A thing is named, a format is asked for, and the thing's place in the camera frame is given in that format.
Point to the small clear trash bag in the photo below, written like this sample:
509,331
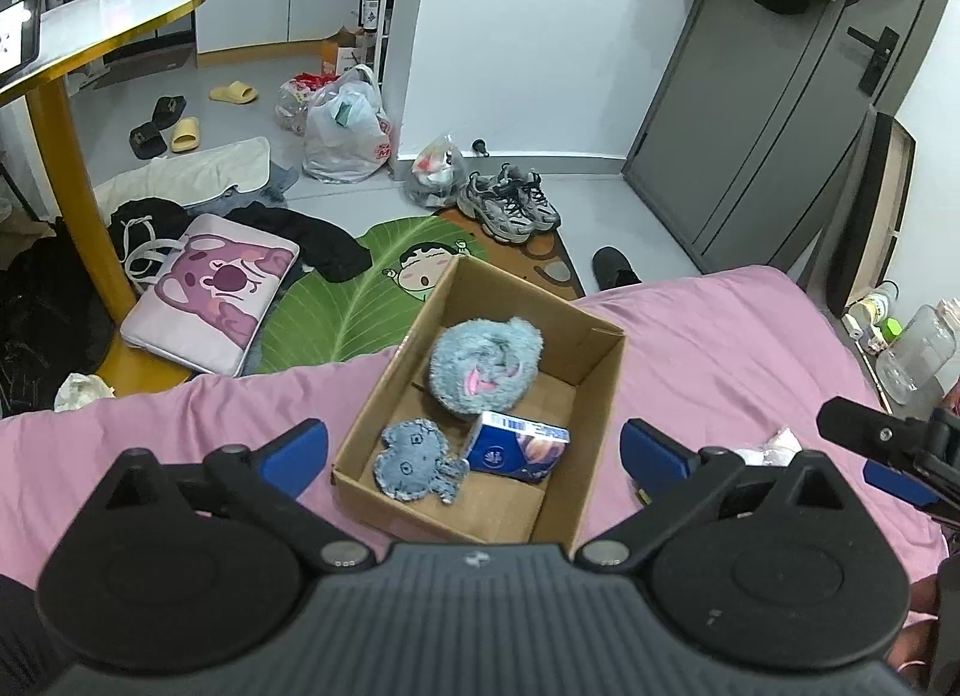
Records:
437,175

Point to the grey sneaker pair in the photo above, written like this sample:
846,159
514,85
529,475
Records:
511,206

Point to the black clothes pile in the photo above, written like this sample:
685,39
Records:
325,247

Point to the black spray bottle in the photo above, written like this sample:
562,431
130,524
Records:
368,15

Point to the large clear water jug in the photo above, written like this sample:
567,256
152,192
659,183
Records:
925,346

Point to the clear plastic bag white filling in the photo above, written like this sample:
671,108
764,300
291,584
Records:
778,451

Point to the black slippers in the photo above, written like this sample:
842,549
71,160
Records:
146,140

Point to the yellow slipper far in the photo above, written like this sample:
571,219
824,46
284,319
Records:
236,92

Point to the yellow slipper near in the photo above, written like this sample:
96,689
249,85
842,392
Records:
185,136

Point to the white floor towel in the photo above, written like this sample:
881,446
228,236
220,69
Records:
190,178

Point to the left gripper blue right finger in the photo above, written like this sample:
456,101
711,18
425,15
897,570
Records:
681,489

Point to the black framed board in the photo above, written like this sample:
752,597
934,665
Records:
871,211

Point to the black slipper by bed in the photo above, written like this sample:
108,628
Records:
612,269

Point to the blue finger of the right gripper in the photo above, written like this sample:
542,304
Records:
899,486

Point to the brown cardboard box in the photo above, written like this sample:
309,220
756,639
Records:
578,373

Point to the yellow slipper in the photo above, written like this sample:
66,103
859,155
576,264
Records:
185,136
236,92

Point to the pink bed sheet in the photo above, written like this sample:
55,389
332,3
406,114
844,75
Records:
724,360

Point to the blue tissue pack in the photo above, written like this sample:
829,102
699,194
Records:
506,445

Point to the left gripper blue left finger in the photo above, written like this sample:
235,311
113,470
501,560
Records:
262,488

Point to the white round side table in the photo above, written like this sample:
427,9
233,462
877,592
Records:
64,298

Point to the white plastic shopping bag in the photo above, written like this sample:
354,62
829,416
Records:
347,133

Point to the grey door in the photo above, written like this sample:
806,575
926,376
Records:
742,153

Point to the pink bear laptop bag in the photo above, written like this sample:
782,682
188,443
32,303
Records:
203,296

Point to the fluffy light blue plush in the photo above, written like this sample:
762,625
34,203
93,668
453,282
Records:
483,365

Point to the green cartoon leaf rug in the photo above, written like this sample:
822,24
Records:
316,322

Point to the grey blue denim plush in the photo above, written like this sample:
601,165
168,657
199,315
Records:
416,460

